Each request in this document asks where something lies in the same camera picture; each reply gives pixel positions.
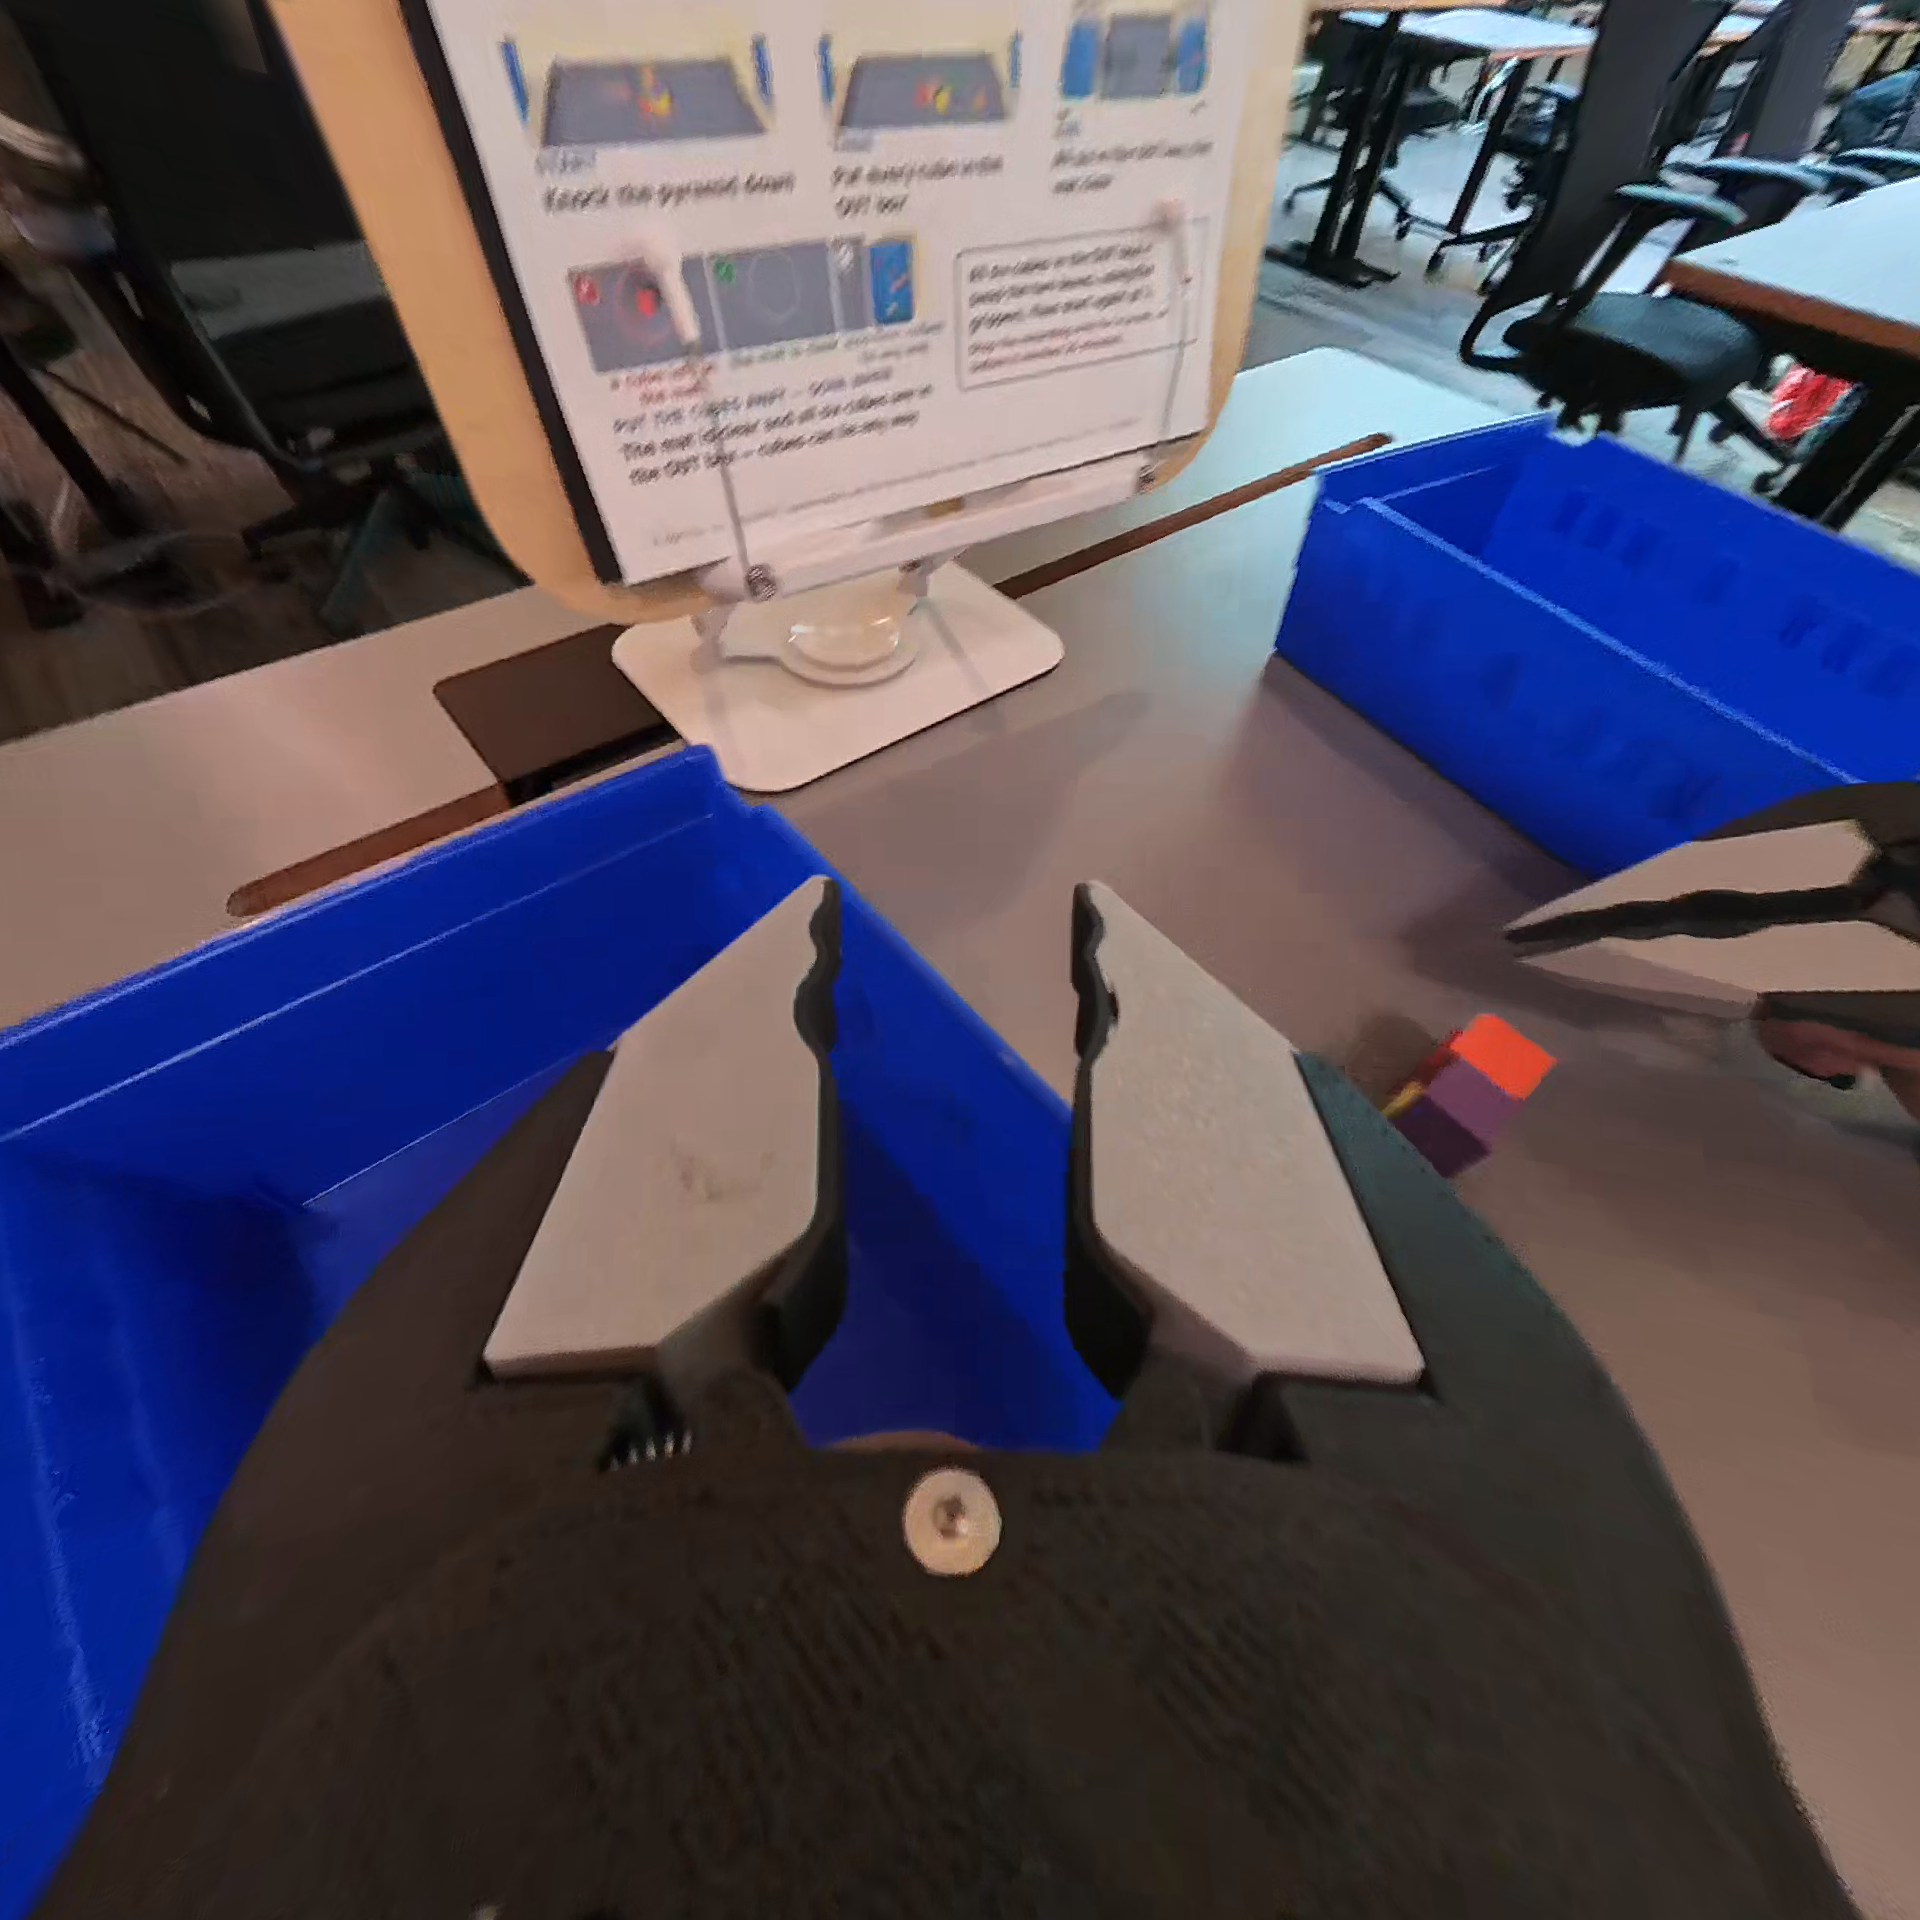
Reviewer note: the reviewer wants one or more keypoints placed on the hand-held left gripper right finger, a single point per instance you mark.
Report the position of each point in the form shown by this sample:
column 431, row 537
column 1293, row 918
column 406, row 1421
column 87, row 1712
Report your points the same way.
column 1243, row 1186

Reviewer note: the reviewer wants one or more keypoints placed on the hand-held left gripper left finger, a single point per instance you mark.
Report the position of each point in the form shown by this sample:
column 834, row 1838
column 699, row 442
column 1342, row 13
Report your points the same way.
column 675, row 1170

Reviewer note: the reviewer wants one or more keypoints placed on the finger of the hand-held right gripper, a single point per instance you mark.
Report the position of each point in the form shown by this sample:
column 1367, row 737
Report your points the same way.
column 1726, row 876
column 1693, row 959

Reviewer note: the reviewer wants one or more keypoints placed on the purple cube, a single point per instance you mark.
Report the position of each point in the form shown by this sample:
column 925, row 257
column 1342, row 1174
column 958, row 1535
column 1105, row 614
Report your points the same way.
column 1454, row 1127

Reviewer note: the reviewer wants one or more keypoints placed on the red cube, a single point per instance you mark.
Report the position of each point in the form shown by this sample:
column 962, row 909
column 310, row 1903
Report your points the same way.
column 1500, row 1055

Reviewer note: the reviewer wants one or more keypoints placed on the blue plastic bin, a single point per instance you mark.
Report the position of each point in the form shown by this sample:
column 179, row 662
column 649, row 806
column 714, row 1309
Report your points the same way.
column 1577, row 631
column 373, row 1022

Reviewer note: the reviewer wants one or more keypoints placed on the brown-edged office desk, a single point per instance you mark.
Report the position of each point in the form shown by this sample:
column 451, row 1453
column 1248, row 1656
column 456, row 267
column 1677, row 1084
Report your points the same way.
column 1815, row 269

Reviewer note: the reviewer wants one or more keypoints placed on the long background desk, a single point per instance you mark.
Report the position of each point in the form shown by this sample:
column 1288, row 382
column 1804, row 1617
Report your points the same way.
column 1469, row 39

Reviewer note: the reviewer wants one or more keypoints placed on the red bag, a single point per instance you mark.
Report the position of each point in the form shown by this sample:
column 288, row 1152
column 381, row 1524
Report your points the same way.
column 1811, row 406

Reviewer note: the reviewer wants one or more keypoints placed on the white stand base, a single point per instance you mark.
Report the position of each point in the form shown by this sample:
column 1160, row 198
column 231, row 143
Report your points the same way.
column 842, row 706

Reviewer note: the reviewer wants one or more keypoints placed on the black office chair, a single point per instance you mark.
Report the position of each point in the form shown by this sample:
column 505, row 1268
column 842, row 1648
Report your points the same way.
column 1638, row 337

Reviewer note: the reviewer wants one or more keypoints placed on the printed instruction sheet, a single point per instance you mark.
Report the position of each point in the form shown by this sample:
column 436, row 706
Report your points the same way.
column 842, row 346

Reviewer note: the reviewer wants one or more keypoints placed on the beige display board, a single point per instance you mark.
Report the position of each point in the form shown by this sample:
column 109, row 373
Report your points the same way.
column 389, row 299

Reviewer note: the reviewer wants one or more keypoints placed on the dark office chair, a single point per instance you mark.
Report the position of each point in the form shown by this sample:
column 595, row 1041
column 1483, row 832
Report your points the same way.
column 268, row 346

